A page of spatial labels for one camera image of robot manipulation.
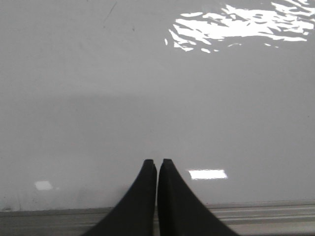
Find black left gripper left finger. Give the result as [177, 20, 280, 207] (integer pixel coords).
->
[83, 159, 157, 236]

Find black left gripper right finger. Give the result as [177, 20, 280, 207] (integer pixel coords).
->
[157, 159, 237, 236]

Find white glossy whiteboard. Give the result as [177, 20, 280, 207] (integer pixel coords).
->
[0, 0, 315, 211]

